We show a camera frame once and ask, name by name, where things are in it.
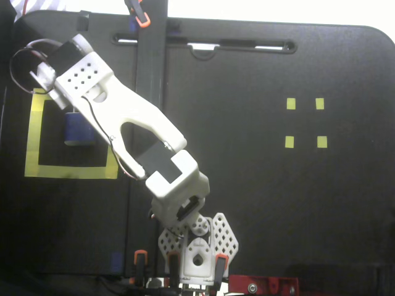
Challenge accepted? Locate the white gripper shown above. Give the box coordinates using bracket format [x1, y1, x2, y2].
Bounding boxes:
[29, 63, 68, 111]

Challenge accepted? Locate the blue white charger block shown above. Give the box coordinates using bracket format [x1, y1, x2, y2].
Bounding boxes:
[64, 112, 97, 147]

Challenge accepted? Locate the white striped object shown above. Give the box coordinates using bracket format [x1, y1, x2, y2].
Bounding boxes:
[30, 0, 67, 12]

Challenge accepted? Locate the yellow tape square outline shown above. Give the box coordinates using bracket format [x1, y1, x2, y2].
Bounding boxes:
[23, 88, 120, 180]

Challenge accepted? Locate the gripper servo wire loop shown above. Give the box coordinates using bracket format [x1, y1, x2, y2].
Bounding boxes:
[9, 39, 60, 95]

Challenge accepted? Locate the red corner bracket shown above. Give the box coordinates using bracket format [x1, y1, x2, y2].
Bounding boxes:
[228, 275, 300, 296]

